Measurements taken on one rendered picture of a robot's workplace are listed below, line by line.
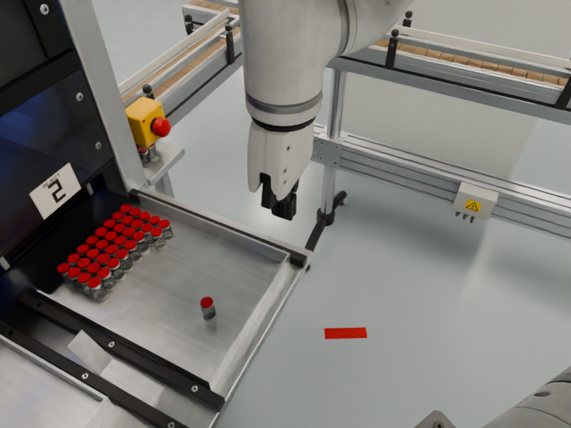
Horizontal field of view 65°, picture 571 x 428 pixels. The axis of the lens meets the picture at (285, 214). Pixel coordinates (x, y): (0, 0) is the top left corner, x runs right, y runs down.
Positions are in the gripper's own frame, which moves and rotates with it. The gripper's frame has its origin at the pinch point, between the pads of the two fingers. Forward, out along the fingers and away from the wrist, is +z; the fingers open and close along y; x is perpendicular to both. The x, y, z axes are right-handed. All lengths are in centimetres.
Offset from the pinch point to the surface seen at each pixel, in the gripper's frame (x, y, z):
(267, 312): -1.0, 4.5, 22.2
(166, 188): -53, -32, 46
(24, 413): -24.7, 34.2, 22.0
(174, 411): -5.6, 24.6, 22.2
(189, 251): -19.9, -0.7, 22.0
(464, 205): 28, -79, 61
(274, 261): -4.4, -5.4, 22.0
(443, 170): 18, -86, 55
